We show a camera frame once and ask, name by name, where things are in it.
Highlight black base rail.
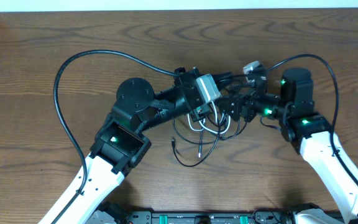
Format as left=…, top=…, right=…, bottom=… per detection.
left=121, top=210, right=343, bottom=224

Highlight black USB cable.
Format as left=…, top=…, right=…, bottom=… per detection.
left=171, top=73, right=248, bottom=168

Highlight black right camera cable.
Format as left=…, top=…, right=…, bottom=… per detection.
left=259, top=54, right=358, bottom=209

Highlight white USB cable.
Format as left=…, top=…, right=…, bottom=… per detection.
left=186, top=101, right=231, bottom=135

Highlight black left camera cable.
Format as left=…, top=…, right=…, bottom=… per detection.
left=50, top=49, right=183, bottom=224

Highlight black camera cable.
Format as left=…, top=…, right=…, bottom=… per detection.
left=50, top=49, right=183, bottom=224
left=259, top=54, right=358, bottom=209

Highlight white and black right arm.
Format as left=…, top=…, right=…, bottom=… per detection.
left=218, top=68, right=358, bottom=223

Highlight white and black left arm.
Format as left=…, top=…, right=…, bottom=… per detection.
left=41, top=68, right=220, bottom=223

